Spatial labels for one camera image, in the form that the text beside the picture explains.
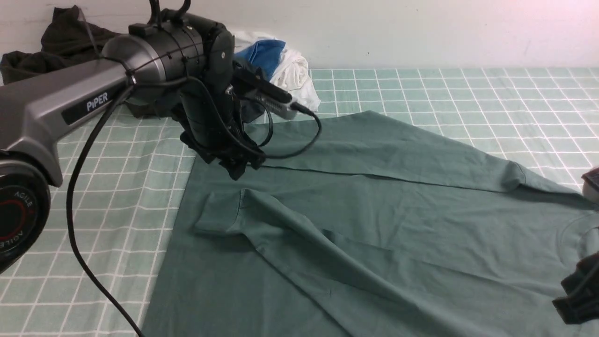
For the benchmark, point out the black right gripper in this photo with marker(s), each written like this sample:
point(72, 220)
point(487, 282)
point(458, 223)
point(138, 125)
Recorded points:
point(581, 301)

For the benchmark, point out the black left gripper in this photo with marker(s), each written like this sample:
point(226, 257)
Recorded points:
point(213, 128)

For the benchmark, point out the green long-sleeved shirt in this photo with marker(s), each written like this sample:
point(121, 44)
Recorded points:
point(381, 229)

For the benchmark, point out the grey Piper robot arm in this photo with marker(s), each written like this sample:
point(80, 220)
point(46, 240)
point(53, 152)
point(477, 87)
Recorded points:
point(147, 65)

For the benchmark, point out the dark grey crumpled shirt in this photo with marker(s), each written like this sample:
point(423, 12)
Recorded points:
point(250, 111)

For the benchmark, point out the white crumpled shirt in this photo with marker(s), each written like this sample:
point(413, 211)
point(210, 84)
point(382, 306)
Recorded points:
point(292, 73)

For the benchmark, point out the blue crumpled garment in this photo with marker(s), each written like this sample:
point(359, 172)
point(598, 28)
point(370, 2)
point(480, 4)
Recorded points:
point(262, 57)

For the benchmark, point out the dark olive crumpled garment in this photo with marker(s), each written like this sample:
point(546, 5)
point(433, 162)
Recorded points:
point(69, 40)

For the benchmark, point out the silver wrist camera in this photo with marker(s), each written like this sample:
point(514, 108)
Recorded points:
point(252, 86)

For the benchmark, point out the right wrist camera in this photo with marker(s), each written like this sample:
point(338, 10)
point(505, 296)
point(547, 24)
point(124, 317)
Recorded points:
point(590, 188)

